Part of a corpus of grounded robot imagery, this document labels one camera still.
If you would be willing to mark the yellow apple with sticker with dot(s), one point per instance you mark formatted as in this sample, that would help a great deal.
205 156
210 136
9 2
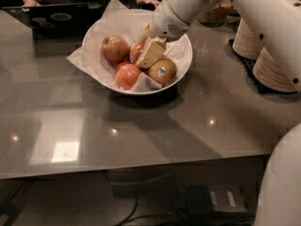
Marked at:
164 71

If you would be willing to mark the yellow-red apple back left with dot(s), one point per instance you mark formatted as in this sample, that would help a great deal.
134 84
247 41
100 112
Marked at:
115 48

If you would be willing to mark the white paper liner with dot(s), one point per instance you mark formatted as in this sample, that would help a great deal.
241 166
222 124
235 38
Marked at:
116 19

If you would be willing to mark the front paper plate stack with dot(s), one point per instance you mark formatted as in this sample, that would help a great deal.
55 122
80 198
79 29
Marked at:
269 73

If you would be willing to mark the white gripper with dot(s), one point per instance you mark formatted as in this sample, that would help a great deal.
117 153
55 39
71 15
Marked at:
167 24

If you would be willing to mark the partly hidden red apple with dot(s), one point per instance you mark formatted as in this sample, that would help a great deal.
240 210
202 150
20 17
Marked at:
122 63

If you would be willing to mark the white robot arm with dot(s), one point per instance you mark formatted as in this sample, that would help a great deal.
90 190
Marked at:
277 23

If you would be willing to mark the glass jar with cereal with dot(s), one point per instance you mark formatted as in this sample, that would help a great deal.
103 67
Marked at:
215 16

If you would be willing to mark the black mat under plates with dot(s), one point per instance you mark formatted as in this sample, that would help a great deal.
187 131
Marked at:
262 89

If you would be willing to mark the white ceramic bowl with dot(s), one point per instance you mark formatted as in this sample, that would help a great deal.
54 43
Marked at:
185 57

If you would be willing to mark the person's right hand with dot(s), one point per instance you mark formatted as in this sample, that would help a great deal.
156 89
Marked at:
31 3

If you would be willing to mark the red apple front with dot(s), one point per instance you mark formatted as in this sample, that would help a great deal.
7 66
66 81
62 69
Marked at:
127 76

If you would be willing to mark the paper plate stack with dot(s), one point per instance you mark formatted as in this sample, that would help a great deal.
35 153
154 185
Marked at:
269 73
246 44

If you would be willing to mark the rear paper plate stack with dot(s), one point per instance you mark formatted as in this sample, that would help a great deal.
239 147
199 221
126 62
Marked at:
246 44

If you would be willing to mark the black laptop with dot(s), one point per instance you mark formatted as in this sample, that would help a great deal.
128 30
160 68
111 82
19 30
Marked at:
68 17

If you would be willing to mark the black power adapter box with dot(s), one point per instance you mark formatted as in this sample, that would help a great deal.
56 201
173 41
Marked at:
216 201

